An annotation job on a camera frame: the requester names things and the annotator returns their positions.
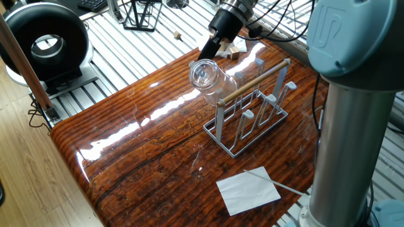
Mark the white mug drying rack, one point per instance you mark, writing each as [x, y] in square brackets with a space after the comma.
[220, 123]

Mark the black keyboard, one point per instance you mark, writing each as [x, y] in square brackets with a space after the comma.
[93, 4]

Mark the aluminium table frame rail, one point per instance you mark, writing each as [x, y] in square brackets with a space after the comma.
[284, 44]

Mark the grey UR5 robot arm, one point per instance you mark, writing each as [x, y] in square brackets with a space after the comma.
[353, 94]

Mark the aluminium frame post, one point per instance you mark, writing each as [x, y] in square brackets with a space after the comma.
[115, 11]

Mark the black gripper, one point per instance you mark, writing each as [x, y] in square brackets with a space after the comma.
[225, 25]

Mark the small wooden cube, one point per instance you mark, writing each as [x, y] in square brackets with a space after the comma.
[234, 52]

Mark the white paper sheet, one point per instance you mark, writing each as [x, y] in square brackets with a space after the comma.
[247, 192]

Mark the brown frame post with bracket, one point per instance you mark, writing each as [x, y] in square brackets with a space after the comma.
[25, 63]

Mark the large wooden cube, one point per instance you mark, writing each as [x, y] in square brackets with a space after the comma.
[223, 46]

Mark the crumpled white napkin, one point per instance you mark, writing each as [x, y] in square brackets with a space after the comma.
[241, 47]

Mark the tiny wooden cube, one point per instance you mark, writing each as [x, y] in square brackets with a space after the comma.
[177, 35]

